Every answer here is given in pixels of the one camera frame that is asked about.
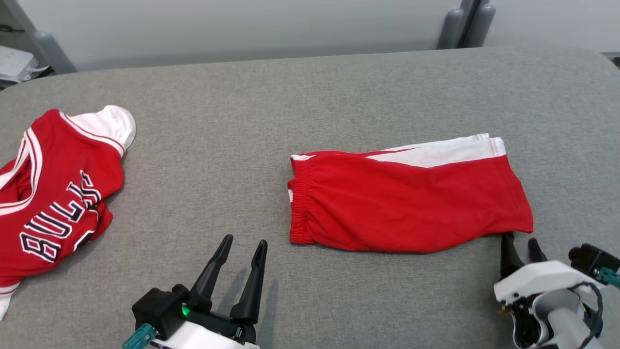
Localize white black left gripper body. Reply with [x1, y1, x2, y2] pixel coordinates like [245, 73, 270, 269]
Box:
[150, 309, 260, 349]

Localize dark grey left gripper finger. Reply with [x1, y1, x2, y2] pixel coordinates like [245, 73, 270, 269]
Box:
[230, 239, 268, 324]
[188, 235, 234, 314]

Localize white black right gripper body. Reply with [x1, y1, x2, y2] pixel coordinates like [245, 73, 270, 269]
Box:
[494, 260, 606, 349]

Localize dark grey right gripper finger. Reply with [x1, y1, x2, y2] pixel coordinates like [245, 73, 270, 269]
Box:
[528, 238, 548, 264]
[500, 232, 525, 279]

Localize red shorts with white stripe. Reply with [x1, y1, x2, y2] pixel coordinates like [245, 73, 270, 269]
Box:
[288, 133, 534, 254]

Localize red Bulls basketball jersey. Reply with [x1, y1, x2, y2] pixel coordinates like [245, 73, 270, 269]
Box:
[0, 105, 137, 320]

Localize grey fabric sofa cushion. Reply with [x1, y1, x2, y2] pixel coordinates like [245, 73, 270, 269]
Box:
[0, 46, 620, 349]

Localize white power strip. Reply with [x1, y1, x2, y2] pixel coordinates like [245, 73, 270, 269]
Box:
[0, 45, 51, 88]

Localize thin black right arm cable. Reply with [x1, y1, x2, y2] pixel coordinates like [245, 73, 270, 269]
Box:
[567, 281, 605, 349]

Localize right cable with teal connector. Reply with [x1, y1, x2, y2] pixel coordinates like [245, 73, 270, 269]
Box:
[595, 267, 620, 289]

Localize grey double partition post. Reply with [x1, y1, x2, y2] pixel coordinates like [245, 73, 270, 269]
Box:
[436, 0, 496, 50]

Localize grey metal partition post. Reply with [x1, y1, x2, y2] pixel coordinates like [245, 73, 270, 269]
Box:
[2, 0, 77, 74]

